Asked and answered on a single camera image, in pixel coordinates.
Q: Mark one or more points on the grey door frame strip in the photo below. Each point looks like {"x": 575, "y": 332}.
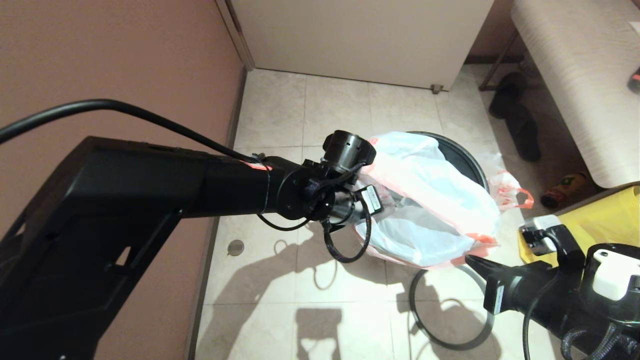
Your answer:
{"x": 237, "y": 35}

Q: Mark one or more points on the wood grain bench top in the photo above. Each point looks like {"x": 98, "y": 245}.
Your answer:
{"x": 575, "y": 75}

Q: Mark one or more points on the used white printed trash bag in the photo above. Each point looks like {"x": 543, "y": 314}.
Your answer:
{"x": 505, "y": 190}

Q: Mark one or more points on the dark metal bench leg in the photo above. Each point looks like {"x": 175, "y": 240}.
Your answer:
{"x": 495, "y": 65}

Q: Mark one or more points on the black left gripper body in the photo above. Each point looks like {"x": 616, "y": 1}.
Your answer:
{"x": 355, "y": 207}

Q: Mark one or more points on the white plastic bag orange trim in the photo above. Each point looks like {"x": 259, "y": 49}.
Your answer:
{"x": 430, "y": 190}

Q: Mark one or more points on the black red tool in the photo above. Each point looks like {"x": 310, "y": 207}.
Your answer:
{"x": 635, "y": 81}

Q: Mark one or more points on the black slipper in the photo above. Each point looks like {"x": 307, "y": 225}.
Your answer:
{"x": 506, "y": 95}
{"x": 524, "y": 137}

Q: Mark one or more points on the orange brown shoe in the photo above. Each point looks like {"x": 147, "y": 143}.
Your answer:
{"x": 562, "y": 191}

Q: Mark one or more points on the black round trash bin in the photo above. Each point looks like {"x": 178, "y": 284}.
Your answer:
{"x": 460, "y": 155}

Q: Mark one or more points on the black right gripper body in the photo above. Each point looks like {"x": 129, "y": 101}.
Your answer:
{"x": 520, "y": 290}

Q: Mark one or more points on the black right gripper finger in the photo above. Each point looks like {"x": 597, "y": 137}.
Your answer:
{"x": 482, "y": 272}
{"x": 487, "y": 265}

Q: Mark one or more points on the round metal floor drain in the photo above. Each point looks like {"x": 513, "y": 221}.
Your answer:
{"x": 236, "y": 247}

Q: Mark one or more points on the small metal door stopper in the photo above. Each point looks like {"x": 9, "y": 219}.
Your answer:
{"x": 436, "y": 90}

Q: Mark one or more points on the white door panel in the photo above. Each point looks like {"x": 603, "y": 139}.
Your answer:
{"x": 360, "y": 40}

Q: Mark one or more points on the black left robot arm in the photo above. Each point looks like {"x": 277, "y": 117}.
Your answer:
{"x": 125, "y": 210}

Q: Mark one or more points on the white paper sheet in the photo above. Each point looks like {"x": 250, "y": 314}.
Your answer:
{"x": 636, "y": 28}

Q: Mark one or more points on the yellow fabric bag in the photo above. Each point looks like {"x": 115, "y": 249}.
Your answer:
{"x": 600, "y": 220}

